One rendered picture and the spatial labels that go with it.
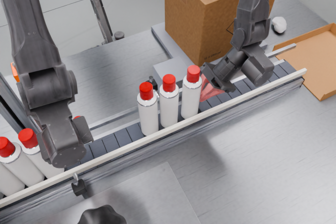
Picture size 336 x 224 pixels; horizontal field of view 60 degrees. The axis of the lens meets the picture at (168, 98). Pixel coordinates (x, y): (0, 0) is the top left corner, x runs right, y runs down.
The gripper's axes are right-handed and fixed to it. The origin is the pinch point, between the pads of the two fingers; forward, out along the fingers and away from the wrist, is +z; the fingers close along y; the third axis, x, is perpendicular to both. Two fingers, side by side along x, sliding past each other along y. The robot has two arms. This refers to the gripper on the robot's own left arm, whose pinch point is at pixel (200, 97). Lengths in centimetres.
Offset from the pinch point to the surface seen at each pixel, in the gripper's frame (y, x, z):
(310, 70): 1.1, 43.1, -22.0
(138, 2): -175, 97, 42
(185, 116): 1.5, -1.9, 6.7
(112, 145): -0.3, -17.9, 22.8
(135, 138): 0.5, -12.8, 18.5
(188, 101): 1.9, -6.8, 0.4
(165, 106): 1.7, -13.3, 3.5
